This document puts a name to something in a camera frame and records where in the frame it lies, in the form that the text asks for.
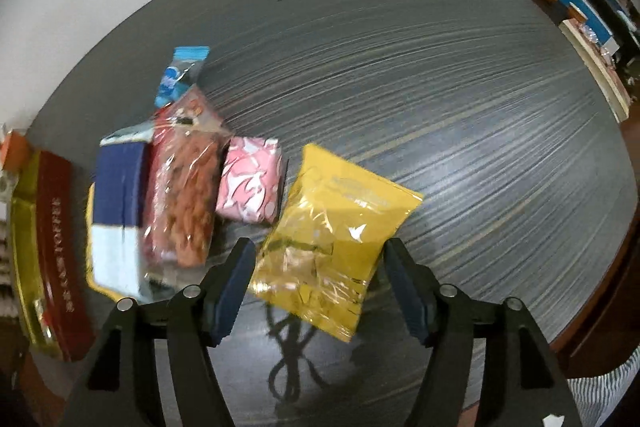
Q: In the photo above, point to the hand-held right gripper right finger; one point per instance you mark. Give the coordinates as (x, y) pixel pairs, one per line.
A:
(407, 297)

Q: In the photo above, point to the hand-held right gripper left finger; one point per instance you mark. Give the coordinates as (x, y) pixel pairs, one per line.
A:
(232, 297)

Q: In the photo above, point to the yellow clear snack packet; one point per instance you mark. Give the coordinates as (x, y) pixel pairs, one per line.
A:
(325, 232)

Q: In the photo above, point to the clear packet of orange snacks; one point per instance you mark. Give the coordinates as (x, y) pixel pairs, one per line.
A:
(192, 197)

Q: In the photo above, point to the pink patterned snack packet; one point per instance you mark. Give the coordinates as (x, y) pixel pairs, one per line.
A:
(247, 182)

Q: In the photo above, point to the large red foil packet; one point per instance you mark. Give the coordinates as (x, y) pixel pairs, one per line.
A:
(151, 207)

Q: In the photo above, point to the navy and white packet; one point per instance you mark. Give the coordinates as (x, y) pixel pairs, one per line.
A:
(117, 187)

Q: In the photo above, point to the red and gold box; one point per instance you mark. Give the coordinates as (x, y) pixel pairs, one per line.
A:
(55, 232)

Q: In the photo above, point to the striped clothing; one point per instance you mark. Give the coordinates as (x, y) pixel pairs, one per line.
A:
(607, 397)

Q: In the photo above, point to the blue wrapped candy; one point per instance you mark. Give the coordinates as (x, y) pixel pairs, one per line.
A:
(175, 77)

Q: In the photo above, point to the beige flat board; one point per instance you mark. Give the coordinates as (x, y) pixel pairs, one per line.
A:
(600, 67)

